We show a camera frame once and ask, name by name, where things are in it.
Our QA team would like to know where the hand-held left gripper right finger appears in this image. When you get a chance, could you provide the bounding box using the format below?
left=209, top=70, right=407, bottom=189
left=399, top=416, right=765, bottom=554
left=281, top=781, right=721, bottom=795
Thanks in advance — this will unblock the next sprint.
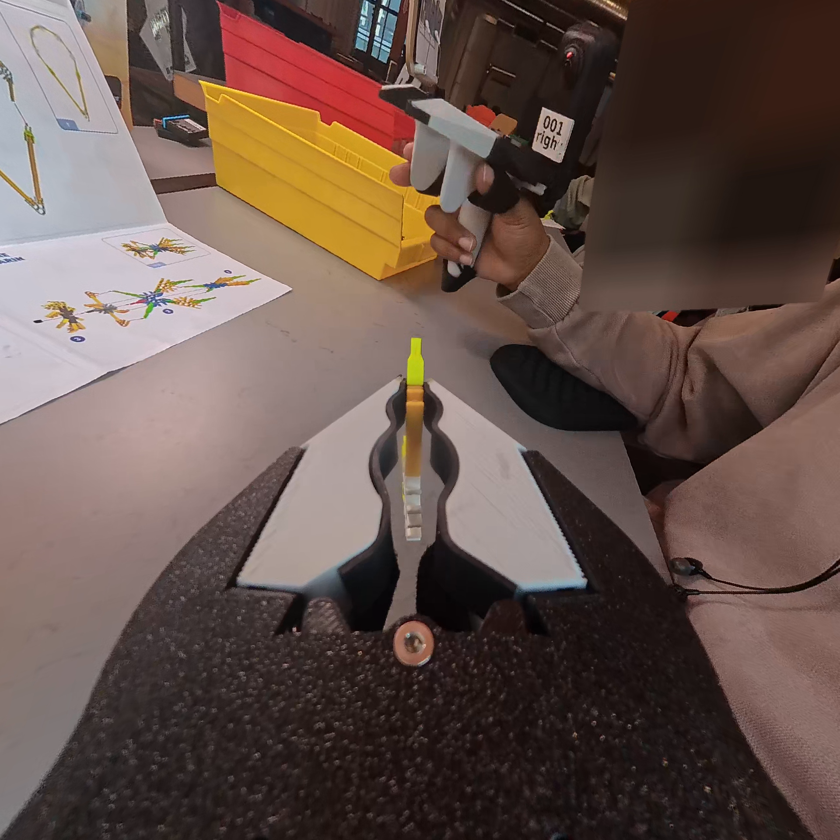
left=419, top=381, right=586, bottom=624

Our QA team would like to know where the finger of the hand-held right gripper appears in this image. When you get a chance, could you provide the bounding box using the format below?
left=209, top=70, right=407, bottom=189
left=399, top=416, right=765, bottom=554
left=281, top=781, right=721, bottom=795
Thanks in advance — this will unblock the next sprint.
left=407, top=98, right=505, bottom=214
left=379, top=85, right=452, bottom=194

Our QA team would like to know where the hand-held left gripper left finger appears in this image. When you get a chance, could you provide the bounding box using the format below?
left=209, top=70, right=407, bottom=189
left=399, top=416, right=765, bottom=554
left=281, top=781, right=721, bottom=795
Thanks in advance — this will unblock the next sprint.
left=238, top=378, right=403, bottom=624

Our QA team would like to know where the yellow plastic bin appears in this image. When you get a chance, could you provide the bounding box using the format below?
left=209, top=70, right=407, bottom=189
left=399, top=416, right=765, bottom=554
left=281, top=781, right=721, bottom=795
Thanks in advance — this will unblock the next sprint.
left=199, top=80, right=439, bottom=281

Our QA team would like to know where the toy construction model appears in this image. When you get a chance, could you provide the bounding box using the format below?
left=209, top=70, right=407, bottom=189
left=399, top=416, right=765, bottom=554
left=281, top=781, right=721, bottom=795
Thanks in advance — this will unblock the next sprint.
left=400, top=338, right=429, bottom=542

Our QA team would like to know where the person's right forearm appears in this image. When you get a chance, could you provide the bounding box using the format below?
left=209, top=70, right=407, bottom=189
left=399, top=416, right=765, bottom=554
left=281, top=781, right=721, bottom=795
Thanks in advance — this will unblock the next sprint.
left=497, top=233, right=840, bottom=463

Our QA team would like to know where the grey desk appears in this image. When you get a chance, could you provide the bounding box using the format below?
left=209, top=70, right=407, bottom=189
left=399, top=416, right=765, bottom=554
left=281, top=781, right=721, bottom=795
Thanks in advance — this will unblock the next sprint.
left=0, top=125, right=670, bottom=821

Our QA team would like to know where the person's right hand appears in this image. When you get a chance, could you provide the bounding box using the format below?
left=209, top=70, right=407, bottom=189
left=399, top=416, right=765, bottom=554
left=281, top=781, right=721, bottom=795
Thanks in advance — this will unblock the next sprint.
left=389, top=141, right=552, bottom=291

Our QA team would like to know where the orange chair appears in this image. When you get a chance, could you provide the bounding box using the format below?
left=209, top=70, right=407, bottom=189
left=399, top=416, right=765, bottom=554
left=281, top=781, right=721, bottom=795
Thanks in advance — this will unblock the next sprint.
left=466, top=105, right=519, bottom=133

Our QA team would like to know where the white hanging banner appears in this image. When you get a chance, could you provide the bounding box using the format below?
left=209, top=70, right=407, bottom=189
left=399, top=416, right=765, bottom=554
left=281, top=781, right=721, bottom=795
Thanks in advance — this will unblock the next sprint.
left=403, top=0, right=448, bottom=89

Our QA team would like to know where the dark paned window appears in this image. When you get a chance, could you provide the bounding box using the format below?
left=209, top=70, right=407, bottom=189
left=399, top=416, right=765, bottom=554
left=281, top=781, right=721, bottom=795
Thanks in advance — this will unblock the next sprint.
left=354, top=0, right=403, bottom=63

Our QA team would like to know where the black padded cushion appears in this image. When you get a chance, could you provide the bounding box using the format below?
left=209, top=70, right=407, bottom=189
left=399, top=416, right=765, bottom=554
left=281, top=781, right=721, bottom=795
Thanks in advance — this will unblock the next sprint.
left=490, top=344, right=641, bottom=432

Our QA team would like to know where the stack of red bins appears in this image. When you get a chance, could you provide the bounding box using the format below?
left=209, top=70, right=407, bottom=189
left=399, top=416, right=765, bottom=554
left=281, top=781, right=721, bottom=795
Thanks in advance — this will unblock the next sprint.
left=218, top=3, right=416, bottom=148

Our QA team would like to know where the black device with blue light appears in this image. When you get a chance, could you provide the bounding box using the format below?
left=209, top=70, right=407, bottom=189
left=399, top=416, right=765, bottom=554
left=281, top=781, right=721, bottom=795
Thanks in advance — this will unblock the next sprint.
left=154, top=115, right=210, bottom=147

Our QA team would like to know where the person's beige hoodie torso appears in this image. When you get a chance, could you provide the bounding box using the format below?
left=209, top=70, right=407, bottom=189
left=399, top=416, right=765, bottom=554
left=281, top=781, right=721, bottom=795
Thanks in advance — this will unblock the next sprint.
left=646, top=282, right=840, bottom=840

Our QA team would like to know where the printed paper sheet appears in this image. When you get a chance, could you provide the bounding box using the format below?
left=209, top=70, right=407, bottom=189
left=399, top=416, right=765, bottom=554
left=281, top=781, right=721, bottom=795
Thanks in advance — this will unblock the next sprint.
left=141, top=0, right=198, bottom=73

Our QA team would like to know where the toy instruction sheet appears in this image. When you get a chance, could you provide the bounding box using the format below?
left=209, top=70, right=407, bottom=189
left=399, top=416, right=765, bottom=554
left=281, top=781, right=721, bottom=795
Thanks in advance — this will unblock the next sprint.
left=0, top=0, right=293, bottom=424

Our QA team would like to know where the black hoodie drawstring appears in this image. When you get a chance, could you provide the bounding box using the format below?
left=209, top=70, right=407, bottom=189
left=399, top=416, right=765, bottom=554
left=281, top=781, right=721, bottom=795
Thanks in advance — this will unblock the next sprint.
left=668, top=556, right=840, bottom=599

